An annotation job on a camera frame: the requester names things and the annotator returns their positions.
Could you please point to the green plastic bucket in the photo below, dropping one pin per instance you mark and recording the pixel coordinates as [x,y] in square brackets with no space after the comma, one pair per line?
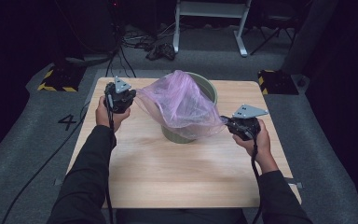
[209,90]

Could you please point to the yellow black striped base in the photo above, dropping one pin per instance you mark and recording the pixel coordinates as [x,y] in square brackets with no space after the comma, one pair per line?
[278,82]
[62,79]

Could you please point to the black tripod stand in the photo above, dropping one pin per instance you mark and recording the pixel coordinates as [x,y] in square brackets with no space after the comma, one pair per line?
[275,29]

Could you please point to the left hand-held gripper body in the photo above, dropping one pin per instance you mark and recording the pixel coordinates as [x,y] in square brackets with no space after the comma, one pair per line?
[116,98]

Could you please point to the white metal stand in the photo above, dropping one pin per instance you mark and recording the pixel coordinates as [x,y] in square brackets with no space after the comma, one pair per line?
[209,9]

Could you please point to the person's right hand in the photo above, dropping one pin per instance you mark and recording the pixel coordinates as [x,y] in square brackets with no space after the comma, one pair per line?
[262,149]

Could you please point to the grey metal table bracket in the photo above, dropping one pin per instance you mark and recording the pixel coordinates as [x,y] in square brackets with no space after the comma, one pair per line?
[58,181]
[295,184]

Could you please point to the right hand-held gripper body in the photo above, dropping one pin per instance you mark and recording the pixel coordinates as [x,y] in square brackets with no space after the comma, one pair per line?
[245,126]

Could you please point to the pink plastic bag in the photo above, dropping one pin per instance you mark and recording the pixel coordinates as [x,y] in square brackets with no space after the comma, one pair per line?
[180,105]

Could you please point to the dark bundle on floor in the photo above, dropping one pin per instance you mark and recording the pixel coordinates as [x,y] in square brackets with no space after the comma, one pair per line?
[161,51]

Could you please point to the person's left hand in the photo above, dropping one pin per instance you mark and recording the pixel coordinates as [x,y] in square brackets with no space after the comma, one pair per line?
[104,116]

